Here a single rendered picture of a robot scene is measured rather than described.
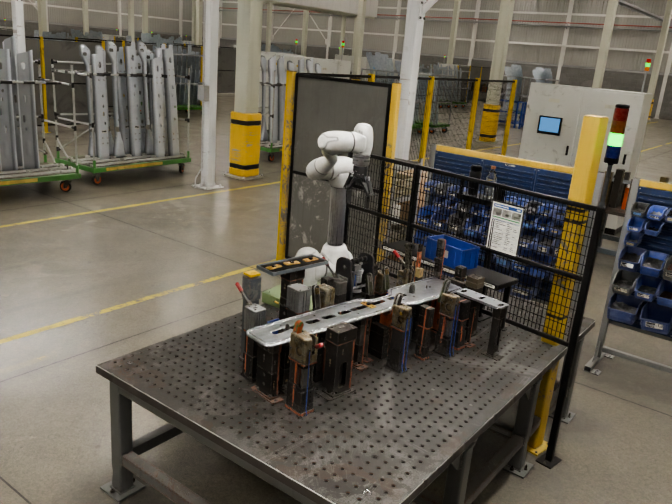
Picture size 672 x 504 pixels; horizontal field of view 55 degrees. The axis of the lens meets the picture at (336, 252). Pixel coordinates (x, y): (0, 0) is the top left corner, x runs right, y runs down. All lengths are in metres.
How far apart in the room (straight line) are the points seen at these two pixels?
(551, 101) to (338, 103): 4.81
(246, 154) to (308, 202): 4.86
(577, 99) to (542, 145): 0.81
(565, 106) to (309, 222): 4.99
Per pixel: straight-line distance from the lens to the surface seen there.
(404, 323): 3.20
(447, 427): 2.94
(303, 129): 6.28
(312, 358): 2.77
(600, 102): 9.96
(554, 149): 10.16
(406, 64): 7.93
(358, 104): 5.86
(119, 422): 3.40
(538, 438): 4.24
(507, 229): 3.91
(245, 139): 11.03
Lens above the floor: 2.22
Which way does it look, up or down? 17 degrees down
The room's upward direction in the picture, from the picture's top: 5 degrees clockwise
